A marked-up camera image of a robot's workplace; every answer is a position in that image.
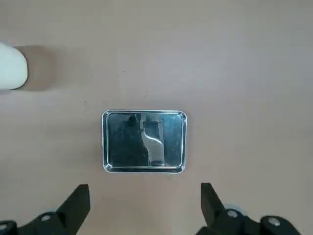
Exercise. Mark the cream lidded desktop bin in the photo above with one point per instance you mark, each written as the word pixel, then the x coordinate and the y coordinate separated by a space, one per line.
pixel 12 66

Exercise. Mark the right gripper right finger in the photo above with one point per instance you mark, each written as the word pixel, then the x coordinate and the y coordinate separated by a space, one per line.
pixel 220 220

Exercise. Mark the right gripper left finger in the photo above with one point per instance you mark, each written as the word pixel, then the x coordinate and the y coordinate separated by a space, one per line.
pixel 63 218

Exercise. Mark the rectangular shiny metal tray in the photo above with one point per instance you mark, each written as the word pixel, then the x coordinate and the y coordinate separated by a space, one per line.
pixel 122 147

